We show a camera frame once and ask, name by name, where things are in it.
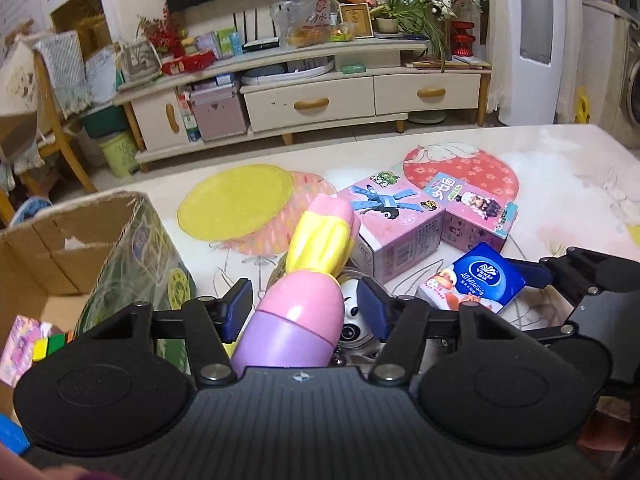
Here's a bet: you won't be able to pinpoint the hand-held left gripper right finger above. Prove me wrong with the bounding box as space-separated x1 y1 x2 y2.
357 276 538 386

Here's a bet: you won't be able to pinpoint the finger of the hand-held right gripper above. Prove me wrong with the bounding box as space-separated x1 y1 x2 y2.
510 247 640 306
517 321 577 347

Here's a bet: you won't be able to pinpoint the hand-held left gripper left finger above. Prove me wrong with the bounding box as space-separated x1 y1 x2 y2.
75 278 254 388

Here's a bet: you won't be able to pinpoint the white panda ball toy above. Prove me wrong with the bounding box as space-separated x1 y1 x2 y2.
335 277 396 361

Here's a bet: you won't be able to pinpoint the blue tissue pack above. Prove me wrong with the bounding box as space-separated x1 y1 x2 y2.
452 241 527 313

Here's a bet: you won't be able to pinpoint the pink purple yellow capsule toy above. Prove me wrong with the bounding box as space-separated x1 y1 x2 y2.
231 194 361 378

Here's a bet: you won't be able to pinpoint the pink cartoon pack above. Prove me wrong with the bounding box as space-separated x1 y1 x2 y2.
415 266 481 313

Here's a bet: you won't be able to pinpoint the pink dragonfly brick box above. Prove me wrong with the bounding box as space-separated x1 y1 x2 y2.
336 170 447 283

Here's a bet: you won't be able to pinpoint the small pink figurine box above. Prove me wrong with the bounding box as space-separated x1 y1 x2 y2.
427 171 520 253

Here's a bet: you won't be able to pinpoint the green cardboard box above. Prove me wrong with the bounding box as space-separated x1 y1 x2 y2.
0 191 197 411

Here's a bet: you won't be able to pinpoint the large pink toy box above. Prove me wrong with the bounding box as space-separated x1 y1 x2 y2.
0 315 53 388

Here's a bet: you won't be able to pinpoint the colourful puzzle cube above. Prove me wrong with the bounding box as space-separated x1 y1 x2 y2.
32 332 76 363

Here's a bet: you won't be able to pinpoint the green trash bin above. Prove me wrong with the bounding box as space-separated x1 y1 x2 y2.
98 130 141 178

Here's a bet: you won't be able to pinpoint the pink storage case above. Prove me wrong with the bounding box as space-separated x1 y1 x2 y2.
190 85 250 142

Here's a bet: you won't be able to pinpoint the cream cabinet drawer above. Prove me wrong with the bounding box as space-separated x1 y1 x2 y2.
374 72 482 116
242 76 376 133

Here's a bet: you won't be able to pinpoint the washing machine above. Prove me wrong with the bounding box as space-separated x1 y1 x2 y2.
580 0 640 148

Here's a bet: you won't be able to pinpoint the blue cloth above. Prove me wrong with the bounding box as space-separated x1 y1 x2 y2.
10 197 53 226

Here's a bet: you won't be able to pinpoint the white standing air conditioner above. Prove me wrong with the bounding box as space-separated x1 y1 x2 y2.
492 0 586 126

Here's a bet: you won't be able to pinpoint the white round tray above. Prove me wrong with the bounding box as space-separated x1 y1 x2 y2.
241 57 336 86

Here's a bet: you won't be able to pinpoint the red vase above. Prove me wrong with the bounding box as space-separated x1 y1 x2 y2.
450 20 476 58

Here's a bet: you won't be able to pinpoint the red gift box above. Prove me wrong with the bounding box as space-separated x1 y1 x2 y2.
160 52 218 76

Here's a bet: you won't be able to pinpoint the wooden chair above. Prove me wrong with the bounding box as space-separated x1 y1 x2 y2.
30 30 101 193

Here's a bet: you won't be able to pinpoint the cream television cabinet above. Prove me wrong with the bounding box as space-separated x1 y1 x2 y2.
112 37 493 173

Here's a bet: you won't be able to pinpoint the green drink carton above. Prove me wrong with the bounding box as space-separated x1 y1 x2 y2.
215 27 243 58

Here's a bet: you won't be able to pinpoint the white planter with plant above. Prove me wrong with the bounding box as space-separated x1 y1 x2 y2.
117 37 161 83

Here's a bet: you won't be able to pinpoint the white paper sheet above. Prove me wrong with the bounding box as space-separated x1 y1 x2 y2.
85 45 121 103

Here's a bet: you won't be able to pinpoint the red berry branches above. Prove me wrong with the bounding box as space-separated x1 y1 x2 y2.
137 5 188 56

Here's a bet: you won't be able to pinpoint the framed certificate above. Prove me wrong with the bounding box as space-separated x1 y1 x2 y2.
338 2 375 40

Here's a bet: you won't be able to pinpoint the green potted plant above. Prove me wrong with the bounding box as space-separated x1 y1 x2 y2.
372 0 448 71

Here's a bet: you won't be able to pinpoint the clear plastic bag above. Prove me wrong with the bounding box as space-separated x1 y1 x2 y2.
270 0 333 50

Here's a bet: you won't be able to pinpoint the grey lace cloth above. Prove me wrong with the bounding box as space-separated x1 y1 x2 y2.
32 30 93 116

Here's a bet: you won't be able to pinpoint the wall poster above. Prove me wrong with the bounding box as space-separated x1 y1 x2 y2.
0 0 51 66

